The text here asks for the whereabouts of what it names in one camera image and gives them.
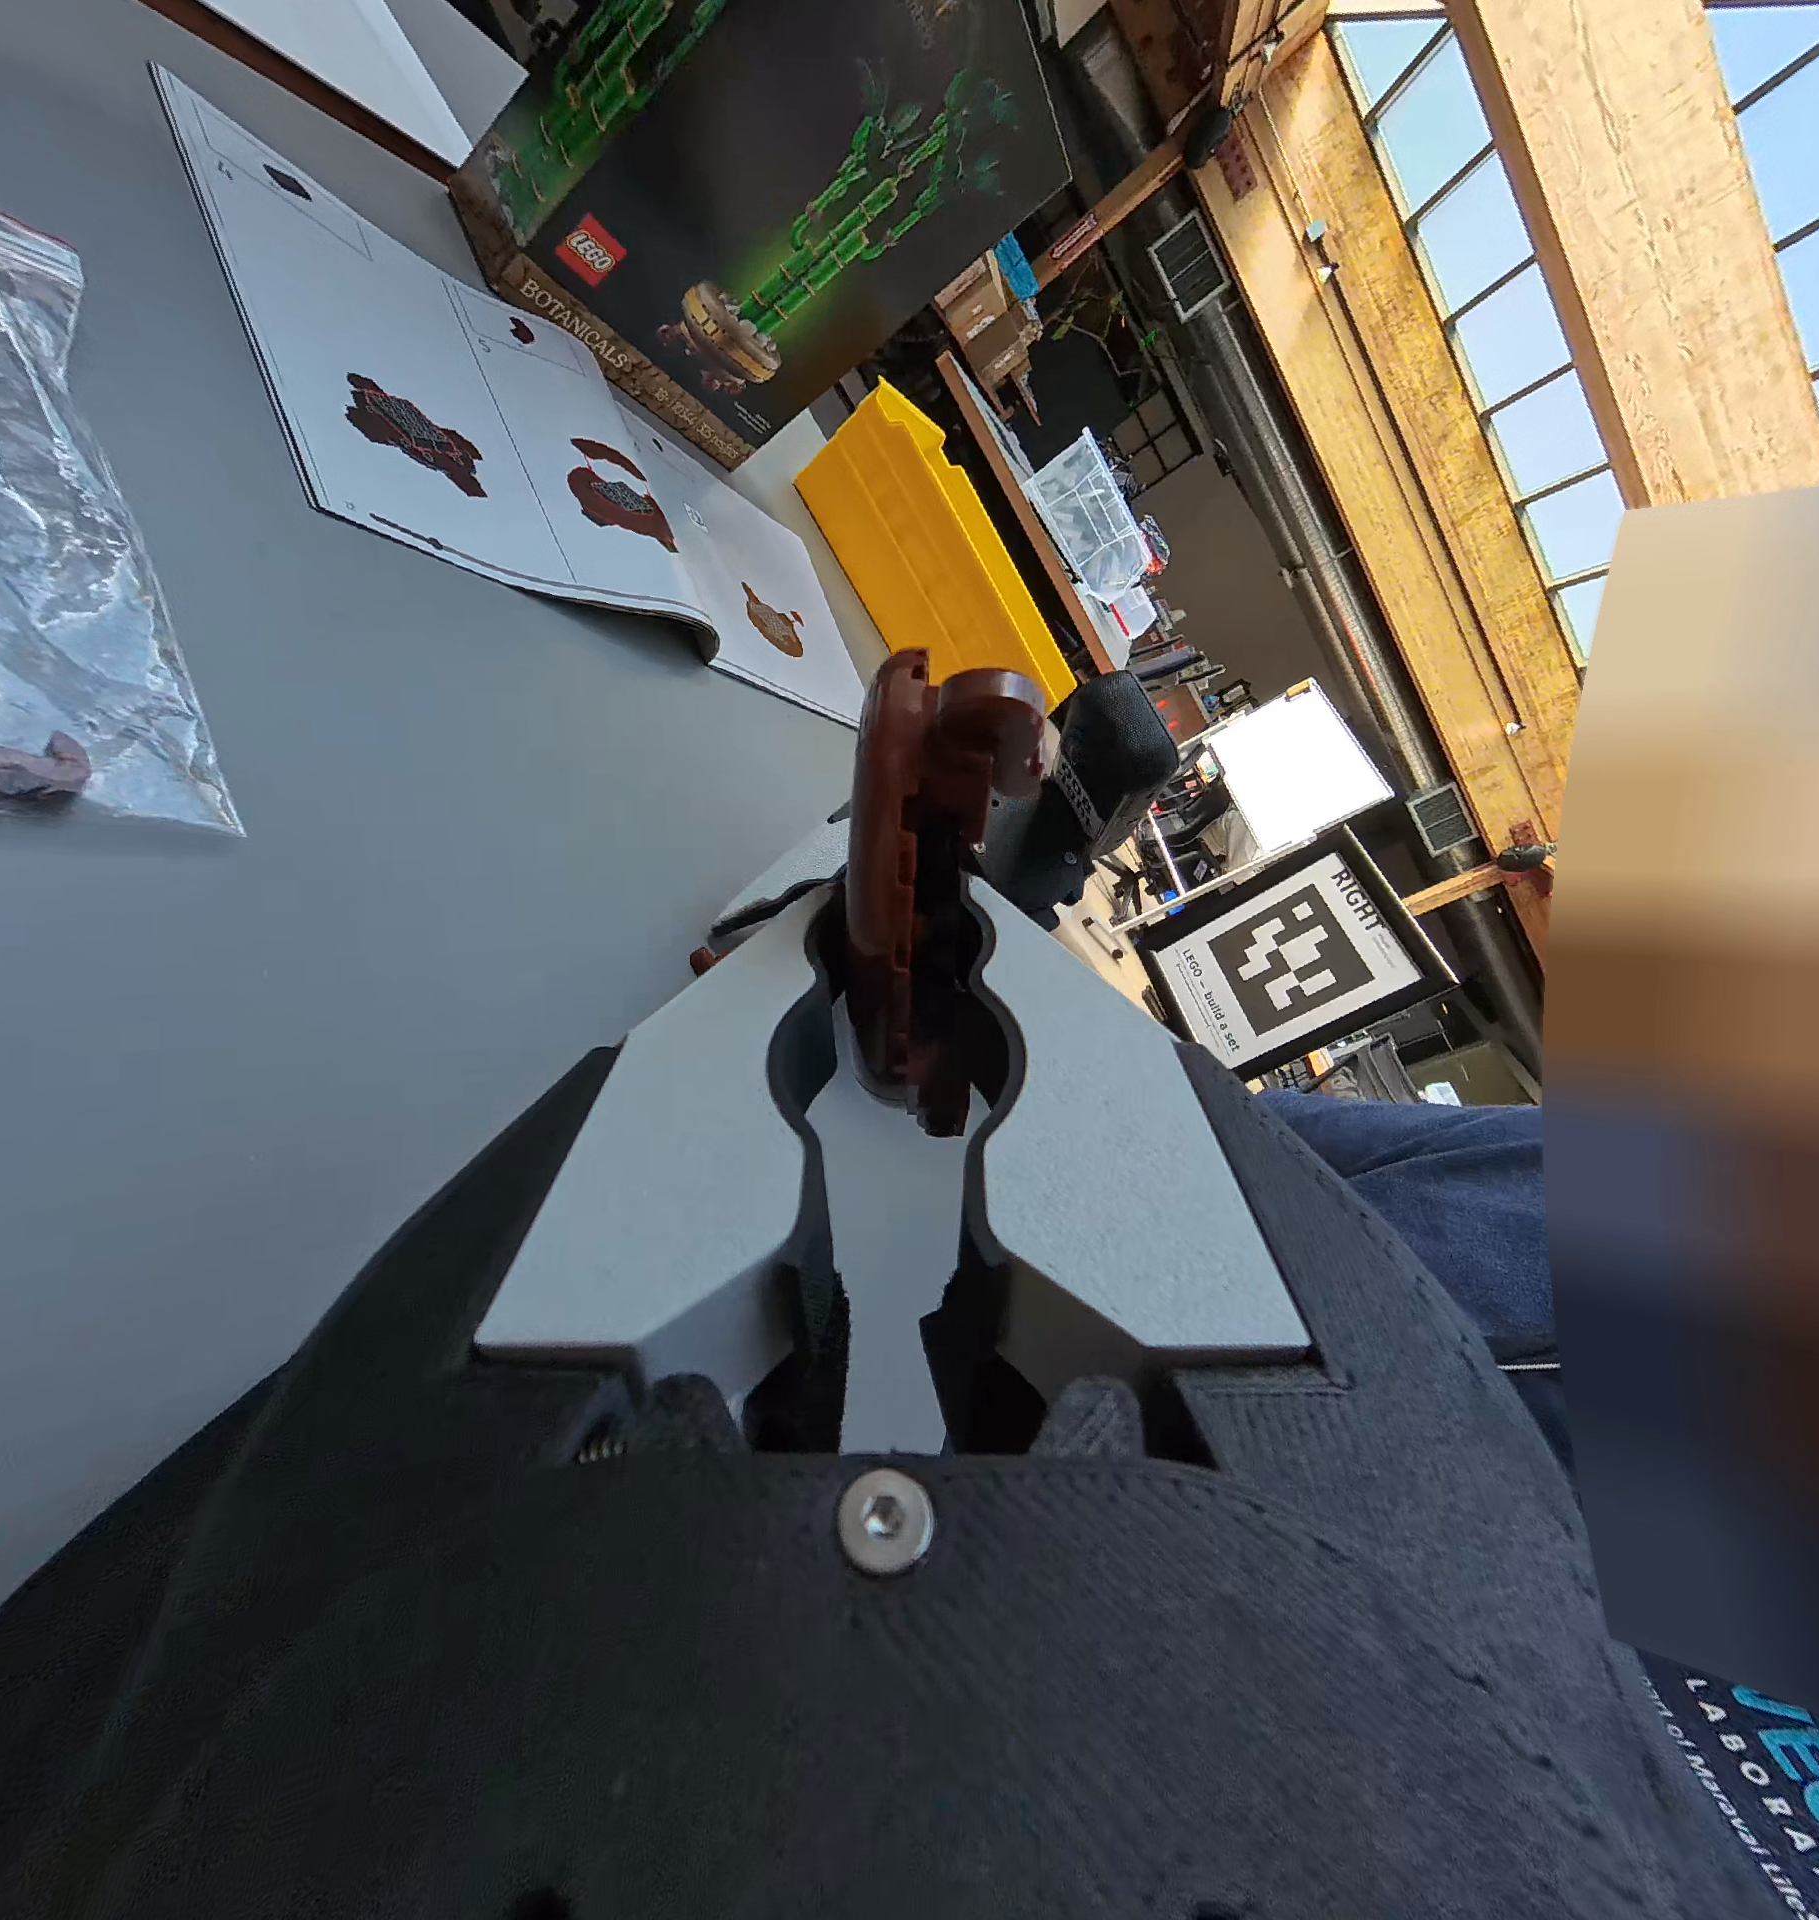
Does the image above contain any grey desk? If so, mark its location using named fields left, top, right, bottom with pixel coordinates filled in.
left=0, top=0, right=911, bottom=1660

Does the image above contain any yellow plastic bin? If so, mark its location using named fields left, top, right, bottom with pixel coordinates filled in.
left=793, top=375, right=1079, bottom=714

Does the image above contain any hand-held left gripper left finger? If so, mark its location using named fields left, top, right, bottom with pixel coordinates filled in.
left=471, top=885, right=857, bottom=1452

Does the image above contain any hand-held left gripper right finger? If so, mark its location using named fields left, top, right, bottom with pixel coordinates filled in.
left=921, top=883, right=1315, bottom=1452

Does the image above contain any dark toy brick set box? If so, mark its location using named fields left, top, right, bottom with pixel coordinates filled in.
left=447, top=0, right=1075, bottom=453

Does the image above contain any white bright screen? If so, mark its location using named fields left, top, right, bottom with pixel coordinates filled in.
left=1201, top=682, right=1396, bottom=860

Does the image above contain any open instruction booklet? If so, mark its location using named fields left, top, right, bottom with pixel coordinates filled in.
left=147, top=62, right=869, bottom=731

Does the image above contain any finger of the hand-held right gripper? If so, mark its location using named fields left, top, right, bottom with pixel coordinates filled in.
left=709, top=811, right=853, bottom=940

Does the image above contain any clear plastic container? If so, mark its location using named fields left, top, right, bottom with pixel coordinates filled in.
left=1025, top=426, right=1151, bottom=603

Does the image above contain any brown toy brick assembly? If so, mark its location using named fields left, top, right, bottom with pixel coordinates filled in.
left=843, top=649, right=1045, bottom=1140

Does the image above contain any cardboard box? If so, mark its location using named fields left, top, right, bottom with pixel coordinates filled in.
left=931, top=247, right=1045, bottom=384

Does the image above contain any person's dark printed shirt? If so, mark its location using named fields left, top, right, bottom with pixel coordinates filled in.
left=1634, top=1651, right=1819, bottom=1920

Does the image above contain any clear plastic zip bag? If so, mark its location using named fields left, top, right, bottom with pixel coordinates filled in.
left=0, top=181, right=245, bottom=839

